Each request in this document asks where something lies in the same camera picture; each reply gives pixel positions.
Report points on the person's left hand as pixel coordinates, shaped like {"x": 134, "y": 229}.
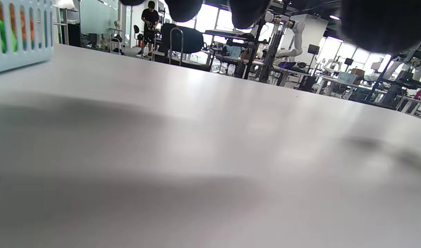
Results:
{"x": 382, "y": 24}

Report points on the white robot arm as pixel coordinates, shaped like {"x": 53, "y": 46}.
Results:
{"x": 295, "y": 34}

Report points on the orange towel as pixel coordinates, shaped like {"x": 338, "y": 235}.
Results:
{"x": 23, "y": 24}

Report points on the black desk column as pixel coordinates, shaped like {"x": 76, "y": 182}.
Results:
{"x": 270, "y": 51}

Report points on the black desk top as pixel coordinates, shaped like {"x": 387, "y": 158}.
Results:
{"x": 227, "y": 33}

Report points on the black office chair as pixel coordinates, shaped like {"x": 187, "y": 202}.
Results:
{"x": 190, "y": 41}

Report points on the light blue plastic basket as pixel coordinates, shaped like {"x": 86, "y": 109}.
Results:
{"x": 24, "y": 60}

